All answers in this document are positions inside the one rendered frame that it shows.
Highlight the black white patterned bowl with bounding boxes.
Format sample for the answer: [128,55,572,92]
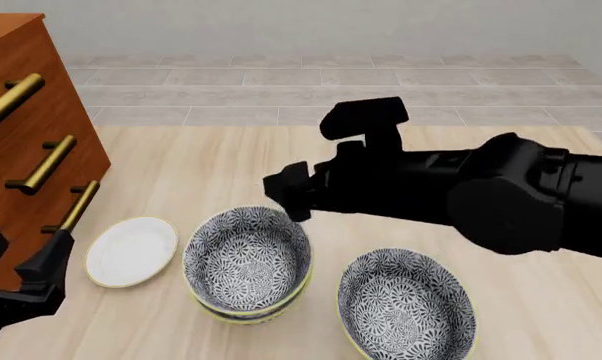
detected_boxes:
[336,246,479,360]
[189,275,313,327]
[181,204,314,313]

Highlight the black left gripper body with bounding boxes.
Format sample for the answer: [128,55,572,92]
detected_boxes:
[0,283,66,341]

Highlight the long brass drawer handle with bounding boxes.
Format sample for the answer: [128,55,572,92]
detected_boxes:
[5,134,78,196]
[41,180,101,235]
[0,72,46,134]

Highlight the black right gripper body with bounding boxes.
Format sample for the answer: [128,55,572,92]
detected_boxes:
[309,140,383,216]

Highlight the wooden cabinet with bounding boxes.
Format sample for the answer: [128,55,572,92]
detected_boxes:
[0,12,113,294]

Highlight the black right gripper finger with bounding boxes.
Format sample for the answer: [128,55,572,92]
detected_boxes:
[279,192,316,223]
[262,160,318,206]

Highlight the white plate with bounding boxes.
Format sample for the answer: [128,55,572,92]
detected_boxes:
[84,215,180,289]

